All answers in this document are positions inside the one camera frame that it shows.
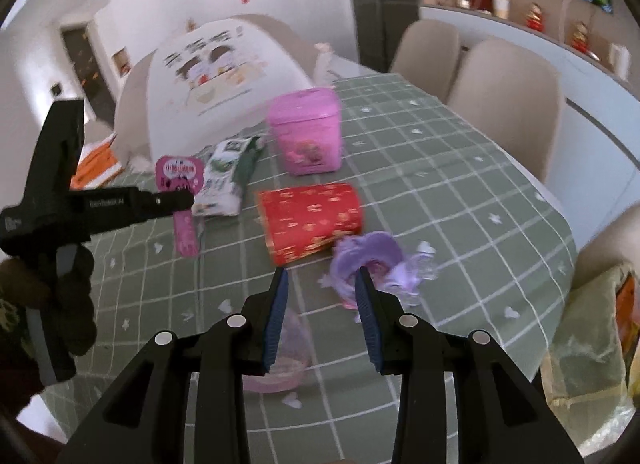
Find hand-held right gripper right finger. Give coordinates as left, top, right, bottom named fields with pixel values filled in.
left=353, top=265, right=585, bottom=464

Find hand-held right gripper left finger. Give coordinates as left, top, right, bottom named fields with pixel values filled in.
left=52, top=267, right=291, bottom=464

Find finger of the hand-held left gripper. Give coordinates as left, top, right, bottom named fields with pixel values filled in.
left=132, top=187, right=196, bottom=221

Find purple wrapper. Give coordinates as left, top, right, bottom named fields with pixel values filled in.
left=327, top=231, right=439, bottom=311

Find translucent yellowish plastic bag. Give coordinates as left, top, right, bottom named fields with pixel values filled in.
left=541, top=259, right=640, bottom=416

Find person's left hand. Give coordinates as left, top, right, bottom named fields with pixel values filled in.
left=0, top=245, right=98, bottom=357

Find pink candy packet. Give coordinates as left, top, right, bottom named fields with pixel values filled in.
left=154, top=154, right=207, bottom=196

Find pink spoon packet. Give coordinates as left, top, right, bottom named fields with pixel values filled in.
left=173, top=211, right=199, bottom=258

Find clear pink plastic cup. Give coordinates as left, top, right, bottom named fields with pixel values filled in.
left=242, top=308, right=309, bottom=393

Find orange striped cloth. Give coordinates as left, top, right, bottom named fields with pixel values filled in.
left=69, top=141, right=124, bottom=191

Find green white snack packet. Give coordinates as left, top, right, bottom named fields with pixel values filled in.
left=191, top=135, right=264, bottom=218

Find red gold-print box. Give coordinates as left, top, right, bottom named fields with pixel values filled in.
left=256, top=183, right=364, bottom=266

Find dark door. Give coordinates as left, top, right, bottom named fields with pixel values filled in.
left=59, top=23, right=119, bottom=116

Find green checked tablecloth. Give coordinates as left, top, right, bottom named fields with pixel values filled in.
left=40, top=72, right=579, bottom=464

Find pink tin box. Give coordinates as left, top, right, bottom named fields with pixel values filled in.
left=265, top=87, right=344, bottom=178

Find pale pink ornament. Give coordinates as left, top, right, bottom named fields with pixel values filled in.
left=314, top=42, right=334, bottom=81

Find beige chair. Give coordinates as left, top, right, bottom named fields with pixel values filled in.
left=389, top=19, right=464, bottom=101
left=444, top=37, right=567, bottom=186

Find dark tall cabinet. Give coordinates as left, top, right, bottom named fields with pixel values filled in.
left=344, top=0, right=427, bottom=76

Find white sideboard cabinet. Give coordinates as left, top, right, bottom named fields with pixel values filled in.
left=416, top=2, right=640, bottom=226

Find small red gold figurine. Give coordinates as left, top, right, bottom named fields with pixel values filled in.
left=524, top=2, right=547, bottom=34
left=569, top=21, right=599, bottom=61

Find small white box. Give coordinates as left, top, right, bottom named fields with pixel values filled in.
left=608, top=42, right=633, bottom=81

